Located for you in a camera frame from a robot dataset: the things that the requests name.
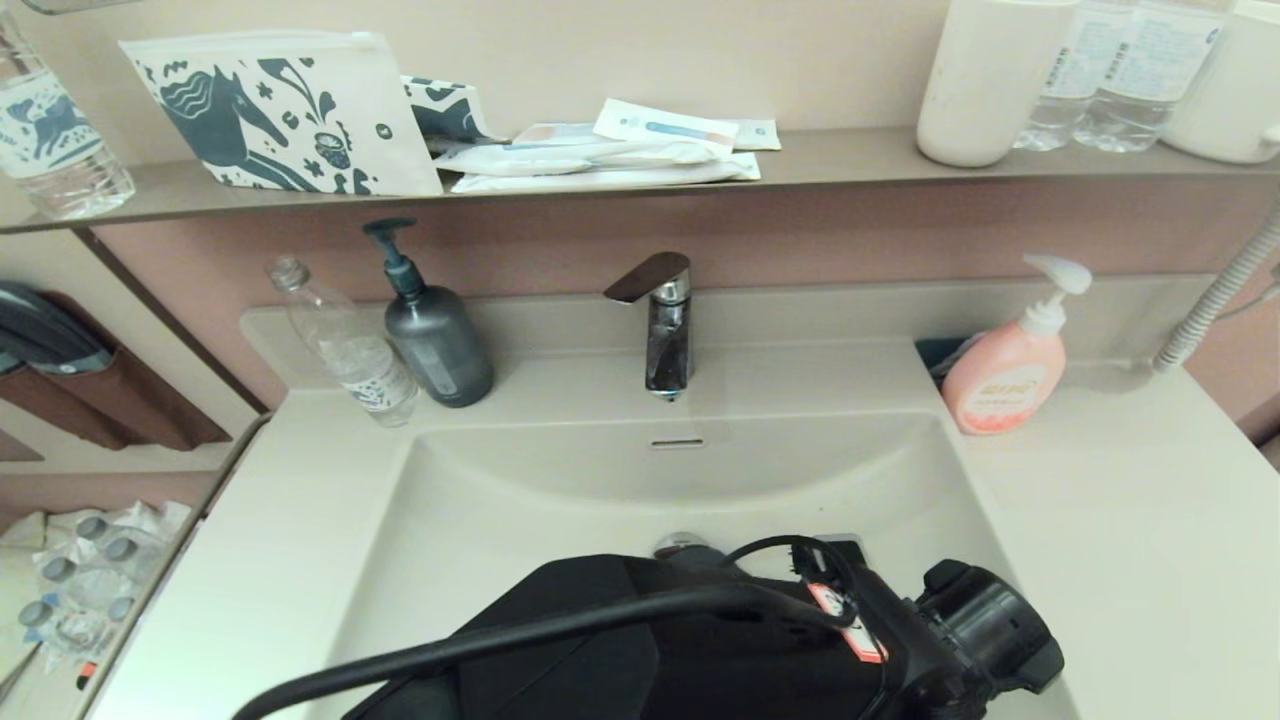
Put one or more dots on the chrome sink faucet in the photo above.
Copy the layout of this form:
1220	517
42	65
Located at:
666	340

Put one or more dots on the beige sink basin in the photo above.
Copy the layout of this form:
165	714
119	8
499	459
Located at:
500	520

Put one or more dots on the long white sachet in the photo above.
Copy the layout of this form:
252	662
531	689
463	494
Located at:
600	179
560	157

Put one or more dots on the chrome drain stopper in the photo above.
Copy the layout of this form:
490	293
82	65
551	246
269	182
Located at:
680	545

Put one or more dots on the dark grey pump bottle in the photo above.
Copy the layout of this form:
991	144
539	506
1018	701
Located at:
438	350

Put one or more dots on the white sachet blue stripe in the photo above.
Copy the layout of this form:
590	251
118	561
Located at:
665	127

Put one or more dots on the pale pink sachet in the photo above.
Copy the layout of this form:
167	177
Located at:
555	133

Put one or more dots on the small white sachet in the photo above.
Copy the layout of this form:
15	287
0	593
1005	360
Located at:
760	135

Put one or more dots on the clear empty plastic bottle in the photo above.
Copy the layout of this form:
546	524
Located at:
362	365

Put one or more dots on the small blue patterned pouch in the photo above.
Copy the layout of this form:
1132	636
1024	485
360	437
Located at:
448	110

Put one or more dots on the pink hand soap bottle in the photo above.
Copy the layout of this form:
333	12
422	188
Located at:
1000	385

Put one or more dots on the white pouch blue horse print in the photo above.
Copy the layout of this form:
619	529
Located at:
297	110

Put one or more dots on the smooth white tumbler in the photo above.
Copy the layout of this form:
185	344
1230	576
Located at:
988	90

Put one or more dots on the clear water bottle white label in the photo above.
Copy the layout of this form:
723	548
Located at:
1143	90
1063	100

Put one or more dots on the brown hair dryer holder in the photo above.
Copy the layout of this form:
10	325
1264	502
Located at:
140	400

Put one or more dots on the shrink-wrapped water bottle pack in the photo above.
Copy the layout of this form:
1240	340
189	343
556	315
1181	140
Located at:
90	580

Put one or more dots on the dark grey hair dryer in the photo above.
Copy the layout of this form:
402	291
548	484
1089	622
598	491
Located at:
45	330

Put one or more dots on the water bottle blue animal label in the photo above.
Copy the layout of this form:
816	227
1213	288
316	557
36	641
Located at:
52	130

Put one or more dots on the ribbed white cup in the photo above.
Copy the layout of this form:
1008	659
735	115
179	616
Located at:
1227	100

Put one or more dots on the grey wall shelf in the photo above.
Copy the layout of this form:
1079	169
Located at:
850	158

